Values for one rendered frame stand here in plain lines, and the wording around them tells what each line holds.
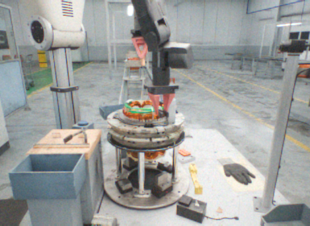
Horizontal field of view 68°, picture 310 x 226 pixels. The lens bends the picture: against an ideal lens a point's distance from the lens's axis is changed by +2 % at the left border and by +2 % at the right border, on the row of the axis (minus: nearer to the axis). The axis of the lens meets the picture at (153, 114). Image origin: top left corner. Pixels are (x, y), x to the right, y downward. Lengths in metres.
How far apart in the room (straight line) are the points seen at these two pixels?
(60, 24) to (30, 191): 0.72
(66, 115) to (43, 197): 0.60
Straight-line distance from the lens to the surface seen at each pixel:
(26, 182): 0.71
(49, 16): 1.14
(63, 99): 1.22
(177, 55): 0.68
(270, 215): 0.96
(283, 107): 0.87
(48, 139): 0.88
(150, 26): 0.68
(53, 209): 0.76
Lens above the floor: 1.39
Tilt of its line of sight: 18 degrees down
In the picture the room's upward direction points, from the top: straight up
